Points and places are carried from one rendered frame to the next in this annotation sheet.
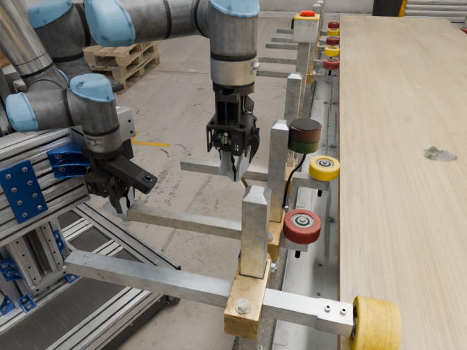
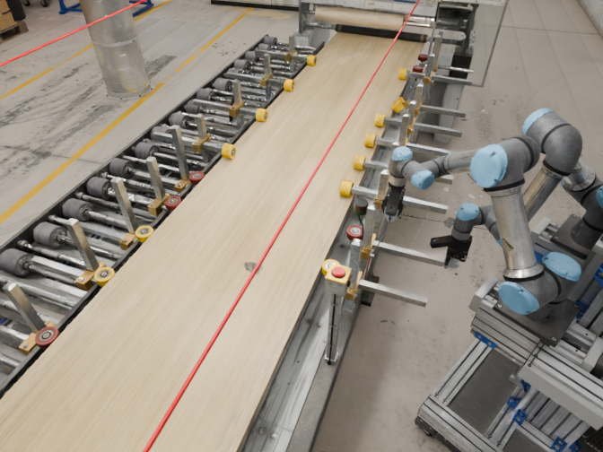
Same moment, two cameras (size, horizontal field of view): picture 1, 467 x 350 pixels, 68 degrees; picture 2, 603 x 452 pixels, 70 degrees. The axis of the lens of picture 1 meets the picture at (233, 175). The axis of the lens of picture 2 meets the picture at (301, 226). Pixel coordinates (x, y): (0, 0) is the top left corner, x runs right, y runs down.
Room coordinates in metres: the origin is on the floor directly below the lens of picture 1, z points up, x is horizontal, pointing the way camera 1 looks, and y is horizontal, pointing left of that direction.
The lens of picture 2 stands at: (2.06, -0.23, 2.28)
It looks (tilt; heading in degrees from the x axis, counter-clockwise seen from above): 42 degrees down; 186
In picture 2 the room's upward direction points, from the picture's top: straight up
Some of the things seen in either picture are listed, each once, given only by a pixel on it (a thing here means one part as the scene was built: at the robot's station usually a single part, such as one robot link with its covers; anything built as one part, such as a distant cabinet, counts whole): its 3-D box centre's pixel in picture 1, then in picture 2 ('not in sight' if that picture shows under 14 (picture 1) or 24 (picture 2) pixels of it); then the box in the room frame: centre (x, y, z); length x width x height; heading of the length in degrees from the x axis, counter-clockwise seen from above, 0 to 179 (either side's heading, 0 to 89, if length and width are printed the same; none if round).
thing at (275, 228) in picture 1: (272, 230); (366, 246); (0.60, -0.09, 0.85); 0.13 x 0.06 x 0.05; 166
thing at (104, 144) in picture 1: (103, 138); (461, 230); (0.67, 0.28, 1.05); 0.08 x 0.08 x 0.05
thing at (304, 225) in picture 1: (299, 238); (354, 239); (0.57, -0.15, 0.85); 0.08 x 0.08 x 0.11
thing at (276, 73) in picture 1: (290, 75); not in sight; (1.82, -0.30, 0.82); 0.43 x 0.03 x 0.04; 76
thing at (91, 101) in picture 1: (94, 104); (467, 217); (0.67, 0.29, 1.13); 0.09 x 0.08 x 0.11; 108
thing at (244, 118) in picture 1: (232, 116); (395, 192); (0.57, 0.00, 1.15); 0.09 x 0.08 x 0.12; 166
